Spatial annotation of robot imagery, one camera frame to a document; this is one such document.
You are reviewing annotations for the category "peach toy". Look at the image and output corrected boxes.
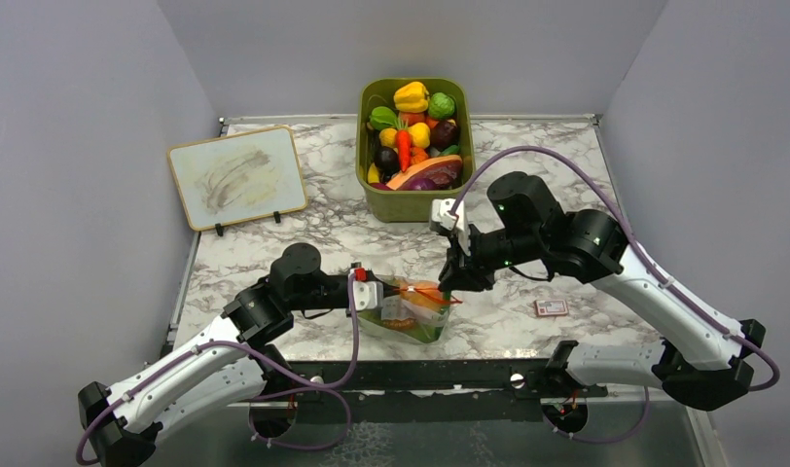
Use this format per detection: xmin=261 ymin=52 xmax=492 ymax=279
xmin=400 ymin=281 xmax=446 ymax=310

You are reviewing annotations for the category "yellow bell pepper toy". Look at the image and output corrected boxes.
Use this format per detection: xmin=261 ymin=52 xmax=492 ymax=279
xmin=393 ymin=81 xmax=430 ymax=113

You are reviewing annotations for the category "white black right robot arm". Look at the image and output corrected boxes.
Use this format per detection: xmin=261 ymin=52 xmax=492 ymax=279
xmin=430 ymin=171 xmax=765 ymax=411

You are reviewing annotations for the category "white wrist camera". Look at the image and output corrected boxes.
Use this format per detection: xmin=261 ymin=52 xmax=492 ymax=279
xmin=429 ymin=198 xmax=471 ymax=256
xmin=347 ymin=263 xmax=384 ymax=313

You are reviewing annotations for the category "green pepper toy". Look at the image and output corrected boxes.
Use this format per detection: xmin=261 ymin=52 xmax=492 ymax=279
xmin=368 ymin=106 xmax=399 ymax=131

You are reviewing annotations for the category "purple eggplant toy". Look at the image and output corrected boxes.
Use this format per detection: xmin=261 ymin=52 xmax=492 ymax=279
xmin=401 ymin=178 xmax=438 ymax=191

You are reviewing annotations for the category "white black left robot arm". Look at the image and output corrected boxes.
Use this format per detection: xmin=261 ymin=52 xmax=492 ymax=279
xmin=75 ymin=243 xmax=385 ymax=466

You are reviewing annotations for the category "green plastic bin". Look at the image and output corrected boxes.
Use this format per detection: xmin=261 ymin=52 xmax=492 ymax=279
xmin=355 ymin=77 xmax=476 ymax=223

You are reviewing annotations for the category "black metal base rail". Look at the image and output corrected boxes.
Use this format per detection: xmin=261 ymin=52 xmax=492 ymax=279
xmin=248 ymin=358 xmax=608 ymax=435

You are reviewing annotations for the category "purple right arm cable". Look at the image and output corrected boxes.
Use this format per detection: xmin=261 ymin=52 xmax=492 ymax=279
xmin=449 ymin=145 xmax=781 ymax=446

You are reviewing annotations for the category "small whiteboard with wooden frame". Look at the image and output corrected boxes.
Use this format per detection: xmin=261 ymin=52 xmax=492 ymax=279
xmin=166 ymin=126 xmax=308 ymax=232

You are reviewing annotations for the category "orange carrot toy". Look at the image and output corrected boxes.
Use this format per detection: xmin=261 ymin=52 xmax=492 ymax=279
xmin=395 ymin=127 xmax=412 ymax=172

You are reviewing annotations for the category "orange spiky pineapple toy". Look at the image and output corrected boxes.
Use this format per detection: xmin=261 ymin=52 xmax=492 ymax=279
xmin=379 ymin=297 xmax=414 ymax=331

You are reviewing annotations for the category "yellow lemon toy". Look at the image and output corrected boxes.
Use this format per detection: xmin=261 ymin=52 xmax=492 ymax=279
xmin=408 ymin=122 xmax=431 ymax=149
xmin=378 ymin=127 xmax=398 ymax=149

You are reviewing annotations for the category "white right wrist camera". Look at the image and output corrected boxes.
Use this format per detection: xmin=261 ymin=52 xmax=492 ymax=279
xmin=429 ymin=198 xmax=471 ymax=256

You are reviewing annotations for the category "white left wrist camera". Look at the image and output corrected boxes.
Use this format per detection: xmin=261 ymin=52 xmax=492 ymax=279
xmin=347 ymin=263 xmax=384 ymax=313

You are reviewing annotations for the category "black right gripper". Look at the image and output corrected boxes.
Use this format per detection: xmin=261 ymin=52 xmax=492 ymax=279
xmin=439 ymin=221 xmax=545 ymax=292

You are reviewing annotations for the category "green broccoli toy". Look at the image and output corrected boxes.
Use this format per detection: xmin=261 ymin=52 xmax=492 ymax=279
xmin=426 ymin=92 xmax=457 ymax=120

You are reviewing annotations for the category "small red white card box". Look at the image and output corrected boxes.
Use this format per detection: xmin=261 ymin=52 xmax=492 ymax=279
xmin=534 ymin=300 xmax=569 ymax=318

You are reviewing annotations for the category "clear zip bag orange zipper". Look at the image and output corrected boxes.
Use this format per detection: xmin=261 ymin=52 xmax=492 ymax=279
xmin=358 ymin=275 xmax=462 ymax=344

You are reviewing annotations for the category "dark red plum toy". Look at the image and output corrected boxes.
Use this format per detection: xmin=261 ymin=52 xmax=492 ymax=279
xmin=430 ymin=121 xmax=460 ymax=151

